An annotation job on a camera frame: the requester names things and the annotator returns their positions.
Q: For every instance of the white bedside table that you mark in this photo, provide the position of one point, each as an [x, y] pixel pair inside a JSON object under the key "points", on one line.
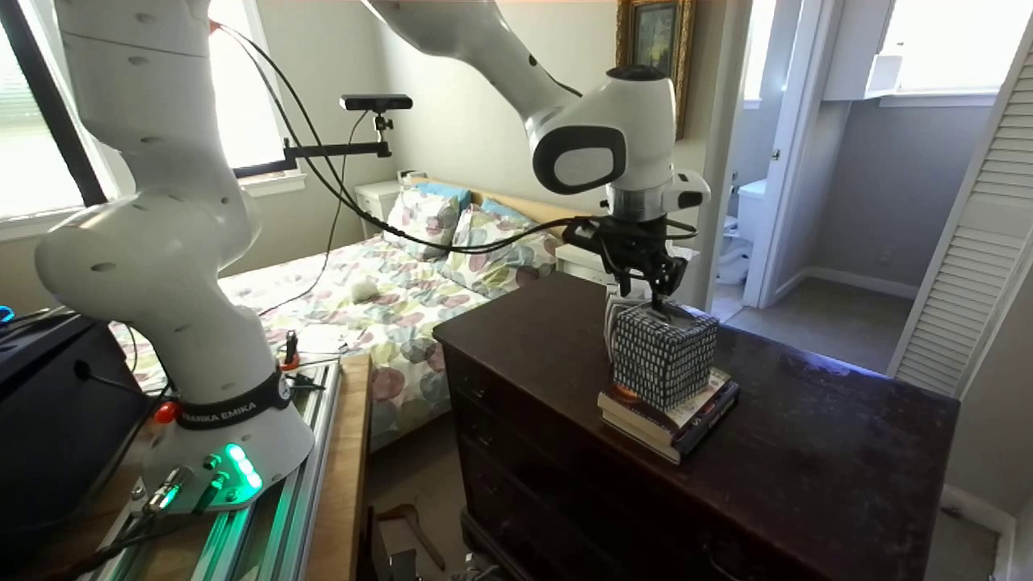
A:
{"points": [[375, 204]]}

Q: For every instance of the aluminium mounting rail frame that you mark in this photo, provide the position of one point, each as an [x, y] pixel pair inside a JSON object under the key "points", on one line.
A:
{"points": [[279, 517]]}

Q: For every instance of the large floral pillow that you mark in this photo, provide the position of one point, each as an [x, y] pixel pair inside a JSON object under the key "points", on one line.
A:
{"points": [[490, 268]]}

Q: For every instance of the small dark red bottle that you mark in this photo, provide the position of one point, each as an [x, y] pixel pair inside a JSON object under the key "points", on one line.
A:
{"points": [[291, 348]]}

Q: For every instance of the brown cardboard box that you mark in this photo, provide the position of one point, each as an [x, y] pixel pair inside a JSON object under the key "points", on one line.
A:
{"points": [[404, 542]]}

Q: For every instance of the dark blue book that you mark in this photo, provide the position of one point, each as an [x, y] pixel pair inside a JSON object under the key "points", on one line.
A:
{"points": [[715, 423]]}

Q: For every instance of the gold framed picture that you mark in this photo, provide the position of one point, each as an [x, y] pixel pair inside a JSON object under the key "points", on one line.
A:
{"points": [[653, 37]]}

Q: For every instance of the black bar-shaped camera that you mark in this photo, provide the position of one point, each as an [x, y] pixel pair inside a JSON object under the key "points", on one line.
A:
{"points": [[375, 100]]}

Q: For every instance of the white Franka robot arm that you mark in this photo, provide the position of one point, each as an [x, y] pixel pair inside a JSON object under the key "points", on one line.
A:
{"points": [[163, 258]]}

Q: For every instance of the black equipment case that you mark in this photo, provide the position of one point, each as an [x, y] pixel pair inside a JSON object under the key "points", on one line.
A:
{"points": [[54, 429]]}

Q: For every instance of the black white patterned tissue box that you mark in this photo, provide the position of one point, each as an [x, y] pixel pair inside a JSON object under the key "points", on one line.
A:
{"points": [[662, 355]]}

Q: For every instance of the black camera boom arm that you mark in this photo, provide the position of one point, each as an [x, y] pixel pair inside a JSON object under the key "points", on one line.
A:
{"points": [[325, 148]]}

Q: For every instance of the floral pillow with blue trim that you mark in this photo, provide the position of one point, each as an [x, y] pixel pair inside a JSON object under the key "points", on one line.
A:
{"points": [[423, 215]]}

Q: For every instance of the wooden workbench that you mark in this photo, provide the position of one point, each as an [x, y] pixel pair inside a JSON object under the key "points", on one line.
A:
{"points": [[339, 473]]}

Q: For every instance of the white room door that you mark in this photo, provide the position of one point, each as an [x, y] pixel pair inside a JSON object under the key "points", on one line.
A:
{"points": [[797, 162]]}

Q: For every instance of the bed with floral bedding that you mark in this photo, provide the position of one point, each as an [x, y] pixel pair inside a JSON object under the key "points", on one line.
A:
{"points": [[365, 310]]}

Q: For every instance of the thick book with cream pages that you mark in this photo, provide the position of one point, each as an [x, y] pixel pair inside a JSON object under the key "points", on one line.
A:
{"points": [[635, 427]]}

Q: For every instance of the white louvered closet door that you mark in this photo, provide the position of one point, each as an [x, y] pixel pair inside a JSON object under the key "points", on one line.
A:
{"points": [[970, 277]]}

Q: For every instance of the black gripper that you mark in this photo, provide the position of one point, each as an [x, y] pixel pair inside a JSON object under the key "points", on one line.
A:
{"points": [[639, 246]]}

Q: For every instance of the white nightstand with items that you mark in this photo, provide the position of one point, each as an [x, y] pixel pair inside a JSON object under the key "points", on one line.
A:
{"points": [[581, 261]]}

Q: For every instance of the dark wooden dresser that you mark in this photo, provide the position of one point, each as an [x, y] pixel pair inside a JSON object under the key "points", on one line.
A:
{"points": [[560, 429]]}

